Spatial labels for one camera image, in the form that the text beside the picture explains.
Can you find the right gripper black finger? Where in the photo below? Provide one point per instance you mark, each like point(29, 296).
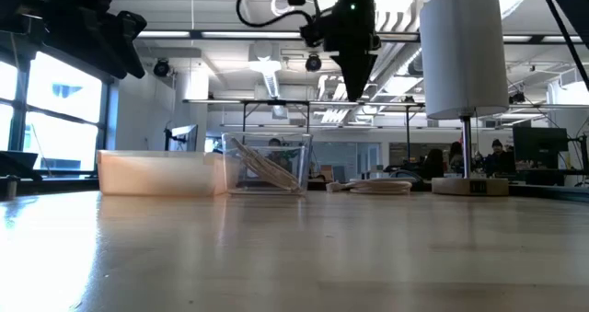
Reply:
point(355, 72)

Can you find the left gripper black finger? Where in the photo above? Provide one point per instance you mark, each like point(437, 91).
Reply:
point(92, 45)
point(131, 36)

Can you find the black ceiling spotlight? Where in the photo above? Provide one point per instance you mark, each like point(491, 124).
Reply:
point(161, 67)
point(313, 62)

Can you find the large dark framed window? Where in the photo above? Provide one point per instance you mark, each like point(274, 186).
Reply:
point(19, 109)

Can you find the long ceiling light strip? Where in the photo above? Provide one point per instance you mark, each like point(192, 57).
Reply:
point(253, 34)

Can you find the person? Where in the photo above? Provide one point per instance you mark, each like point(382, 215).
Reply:
point(499, 158)
point(455, 153)
point(275, 144)
point(433, 165)

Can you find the white shade wooden table lamp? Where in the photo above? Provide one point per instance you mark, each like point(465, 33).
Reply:
point(460, 49)

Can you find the tilted computer monitor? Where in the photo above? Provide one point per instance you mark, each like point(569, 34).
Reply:
point(184, 137)

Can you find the orange plastic bin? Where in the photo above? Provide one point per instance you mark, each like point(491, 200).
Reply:
point(152, 174)

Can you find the dark laptop screen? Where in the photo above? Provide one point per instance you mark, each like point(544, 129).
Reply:
point(16, 162)

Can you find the clear plastic bin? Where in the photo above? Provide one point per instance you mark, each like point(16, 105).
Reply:
point(228, 165)

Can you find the black computer monitor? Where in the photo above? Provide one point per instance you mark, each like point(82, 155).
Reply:
point(540, 144)

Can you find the black background rig frame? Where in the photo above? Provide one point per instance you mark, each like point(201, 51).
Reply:
point(276, 102)

